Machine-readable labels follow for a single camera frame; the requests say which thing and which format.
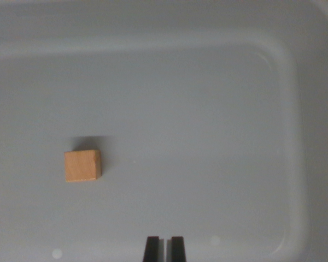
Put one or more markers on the light blue plastic bin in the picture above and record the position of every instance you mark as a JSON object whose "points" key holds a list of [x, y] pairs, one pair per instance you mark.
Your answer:
{"points": [[196, 114]]}

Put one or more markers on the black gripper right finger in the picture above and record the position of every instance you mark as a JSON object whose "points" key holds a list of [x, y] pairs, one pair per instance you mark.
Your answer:
{"points": [[177, 249]]}

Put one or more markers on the wooden cube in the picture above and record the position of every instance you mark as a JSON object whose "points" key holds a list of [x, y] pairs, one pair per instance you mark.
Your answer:
{"points": [[82, 166]]}

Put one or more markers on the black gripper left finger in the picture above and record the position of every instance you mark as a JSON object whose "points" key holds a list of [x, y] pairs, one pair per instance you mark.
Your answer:
{"points": [[152, 249]]}

